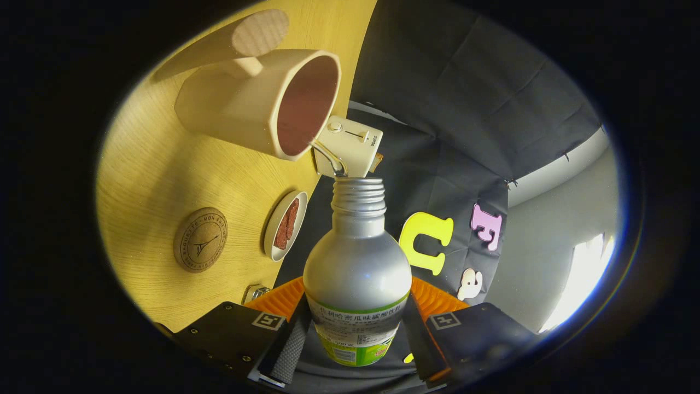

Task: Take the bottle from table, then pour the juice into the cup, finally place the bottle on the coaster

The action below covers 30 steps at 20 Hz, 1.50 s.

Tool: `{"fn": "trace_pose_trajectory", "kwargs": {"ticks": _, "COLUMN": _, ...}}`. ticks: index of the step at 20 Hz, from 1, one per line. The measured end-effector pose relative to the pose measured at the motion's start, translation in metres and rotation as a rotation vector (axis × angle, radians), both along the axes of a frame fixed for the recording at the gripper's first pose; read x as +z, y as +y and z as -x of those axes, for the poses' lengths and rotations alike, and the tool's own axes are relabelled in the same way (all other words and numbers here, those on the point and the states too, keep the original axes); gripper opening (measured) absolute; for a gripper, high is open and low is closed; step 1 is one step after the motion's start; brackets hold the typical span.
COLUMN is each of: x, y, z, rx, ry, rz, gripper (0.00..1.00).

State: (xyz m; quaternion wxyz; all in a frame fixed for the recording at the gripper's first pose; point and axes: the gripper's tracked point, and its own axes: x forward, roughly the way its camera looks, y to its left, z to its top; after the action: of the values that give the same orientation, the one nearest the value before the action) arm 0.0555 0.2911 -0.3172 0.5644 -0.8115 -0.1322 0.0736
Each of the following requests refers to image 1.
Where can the round cork coaster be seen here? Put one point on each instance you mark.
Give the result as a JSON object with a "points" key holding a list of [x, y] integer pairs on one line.
{"points": [[200, 239]]}

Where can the brown meat slice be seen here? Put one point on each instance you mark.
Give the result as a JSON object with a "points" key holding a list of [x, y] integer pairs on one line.
{"points": [[287, 224]]}

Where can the toast slice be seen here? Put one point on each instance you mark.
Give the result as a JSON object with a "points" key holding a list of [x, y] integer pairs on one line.
{"points": [[378, 162]]}

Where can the wooden table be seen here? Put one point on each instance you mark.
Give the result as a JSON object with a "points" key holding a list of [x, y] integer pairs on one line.
{"points": [[164, 180]]}

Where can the small white plate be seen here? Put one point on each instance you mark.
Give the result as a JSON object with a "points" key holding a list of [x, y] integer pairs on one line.
{"points": [[273, 249]]}

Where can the silver bottle with green label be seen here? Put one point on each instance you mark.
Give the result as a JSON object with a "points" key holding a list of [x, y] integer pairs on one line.
{"points": [[355, 268]]}

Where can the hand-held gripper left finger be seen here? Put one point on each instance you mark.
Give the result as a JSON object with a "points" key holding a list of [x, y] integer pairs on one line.
{"points": [[290, 350]]}

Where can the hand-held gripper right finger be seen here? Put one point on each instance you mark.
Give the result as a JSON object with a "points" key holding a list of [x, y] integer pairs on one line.
{"points": [[424, 350]]}

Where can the cream toaster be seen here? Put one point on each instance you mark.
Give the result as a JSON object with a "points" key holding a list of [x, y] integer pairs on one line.
{"points": [[355, 150]]}

